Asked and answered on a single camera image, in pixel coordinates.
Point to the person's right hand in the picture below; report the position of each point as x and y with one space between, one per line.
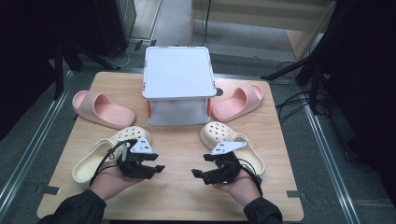
243 189

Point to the light wooden cabinet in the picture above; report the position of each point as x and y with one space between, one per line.
264 15

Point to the grey tape strip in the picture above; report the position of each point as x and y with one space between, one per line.
295 194
48 190

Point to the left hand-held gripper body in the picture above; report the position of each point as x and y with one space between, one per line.
130 165

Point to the pink slipper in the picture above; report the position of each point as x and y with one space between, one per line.
233 107
115 113

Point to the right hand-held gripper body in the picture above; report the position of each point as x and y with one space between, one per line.
230 168

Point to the black metal stand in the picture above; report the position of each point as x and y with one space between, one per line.
314 71
58 71

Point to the white shoe rack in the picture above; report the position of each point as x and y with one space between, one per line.
177 71

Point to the person's left hand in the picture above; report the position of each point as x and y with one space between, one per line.
109 182

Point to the small black round disc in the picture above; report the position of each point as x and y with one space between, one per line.
219 91

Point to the cream clog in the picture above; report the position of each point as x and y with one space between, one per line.
90 165
214 132

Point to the black cabinet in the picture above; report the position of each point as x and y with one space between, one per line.
115 25

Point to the metal floor rail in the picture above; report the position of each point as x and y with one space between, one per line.
31 149
333 168

